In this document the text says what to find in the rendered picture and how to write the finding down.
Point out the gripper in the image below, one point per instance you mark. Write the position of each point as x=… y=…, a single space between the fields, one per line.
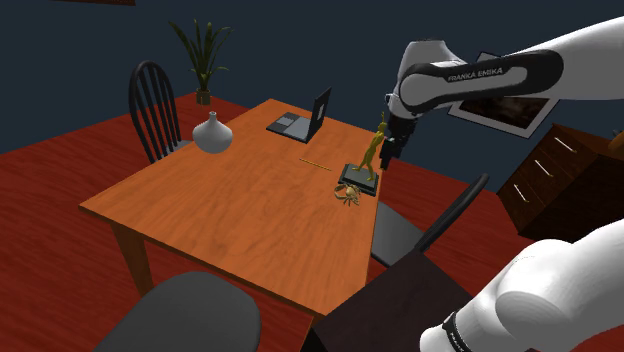
x=396 y=139

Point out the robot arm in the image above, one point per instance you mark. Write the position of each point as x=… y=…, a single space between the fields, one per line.
x=487 y=78

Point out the golden figure on dark base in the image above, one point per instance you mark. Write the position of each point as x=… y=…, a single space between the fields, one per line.
x=365 y=168

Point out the tan crab figure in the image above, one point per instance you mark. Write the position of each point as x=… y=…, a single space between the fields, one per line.
x=348 y=193

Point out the yellow pencil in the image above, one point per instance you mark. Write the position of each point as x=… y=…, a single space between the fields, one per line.
x=315 y=164

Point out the black chair with grey seat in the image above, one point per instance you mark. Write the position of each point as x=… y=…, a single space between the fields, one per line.
x=397 y=234

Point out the open grey laptop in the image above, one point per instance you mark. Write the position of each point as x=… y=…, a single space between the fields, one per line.
x=298 y=124

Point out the orange wooden table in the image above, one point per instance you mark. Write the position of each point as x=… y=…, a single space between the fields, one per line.
x=244 y=195

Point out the dark wooden chest of drawers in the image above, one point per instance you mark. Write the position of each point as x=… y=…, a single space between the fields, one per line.
x=560 y=190

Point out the dark robot stand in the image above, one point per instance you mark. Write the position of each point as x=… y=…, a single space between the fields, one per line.
x=390 y=312

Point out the white bulbous vase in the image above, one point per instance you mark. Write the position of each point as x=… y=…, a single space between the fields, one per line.
x=212 y=135

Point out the potted green plant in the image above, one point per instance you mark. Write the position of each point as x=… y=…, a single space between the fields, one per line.
x=204 y=53

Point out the black spindle-back chair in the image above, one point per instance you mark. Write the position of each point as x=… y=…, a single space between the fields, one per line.
x=152 y=109

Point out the grey cushioned chair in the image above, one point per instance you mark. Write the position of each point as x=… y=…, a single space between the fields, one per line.
x=185 y=317

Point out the white framed wall picture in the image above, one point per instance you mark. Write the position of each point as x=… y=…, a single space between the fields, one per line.
x=507 y=113

